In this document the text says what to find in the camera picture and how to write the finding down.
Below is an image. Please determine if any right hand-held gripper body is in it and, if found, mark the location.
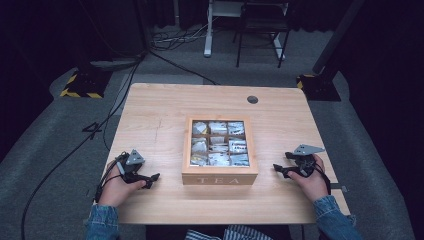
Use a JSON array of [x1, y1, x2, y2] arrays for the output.
[[284, 143, 326, 178]]

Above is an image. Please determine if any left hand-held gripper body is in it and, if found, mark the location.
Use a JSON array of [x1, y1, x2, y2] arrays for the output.
[[114, 148, 148, 184]]

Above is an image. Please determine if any person's right hand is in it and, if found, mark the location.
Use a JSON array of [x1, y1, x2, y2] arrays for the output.
[[286, 154, 330, 203]]

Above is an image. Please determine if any person's left hand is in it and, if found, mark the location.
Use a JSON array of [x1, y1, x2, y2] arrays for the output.
[[98, 161, 148, 208]]

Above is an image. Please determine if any wooden tea box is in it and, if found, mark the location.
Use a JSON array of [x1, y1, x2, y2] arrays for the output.
[[181, 114, 260, 186]]

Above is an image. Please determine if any group of tea bags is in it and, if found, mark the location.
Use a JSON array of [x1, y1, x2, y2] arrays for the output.
[[190, 120, 251, 167]]

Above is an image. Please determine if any yellow-black striped stand base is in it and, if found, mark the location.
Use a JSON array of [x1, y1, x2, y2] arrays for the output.
[[59, 67, 114, 100], [296, 73, 342, 102]]

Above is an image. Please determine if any person's striped clothing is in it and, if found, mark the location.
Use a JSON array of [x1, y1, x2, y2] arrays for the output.
[[184, 224, 275, 240]]

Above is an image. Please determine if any black slanted stand pole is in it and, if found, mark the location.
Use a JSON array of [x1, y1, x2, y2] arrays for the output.
[[312, 0, 365, 76]]

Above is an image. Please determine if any black metal chair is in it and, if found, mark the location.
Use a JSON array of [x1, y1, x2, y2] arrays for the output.
[[232, 0, 292, 69]]

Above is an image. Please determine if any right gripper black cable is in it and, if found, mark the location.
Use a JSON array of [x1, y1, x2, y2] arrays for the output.
[[313, 162, 332, 196]]

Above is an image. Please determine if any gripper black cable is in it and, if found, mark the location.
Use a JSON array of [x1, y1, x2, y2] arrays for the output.
[[313, 162, 332, 196], [93, 152, 129, 204]]

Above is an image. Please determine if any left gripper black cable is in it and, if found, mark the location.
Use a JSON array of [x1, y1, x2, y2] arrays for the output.
[[93, 152, 129, 204]]

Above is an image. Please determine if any black table edge bracket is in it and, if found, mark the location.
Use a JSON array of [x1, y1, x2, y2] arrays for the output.
[[329, 182, 350, 194]]

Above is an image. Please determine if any long black floor cable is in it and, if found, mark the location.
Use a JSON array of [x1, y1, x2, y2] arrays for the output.
[[20, 49, 149, 240]]

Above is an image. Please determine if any bundle of floor cables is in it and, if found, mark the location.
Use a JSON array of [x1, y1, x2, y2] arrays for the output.
[[149, 23, 209, 53]]

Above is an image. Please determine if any white desk frame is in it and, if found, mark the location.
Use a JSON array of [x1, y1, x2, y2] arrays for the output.
[[203, 0, 290, 62]]

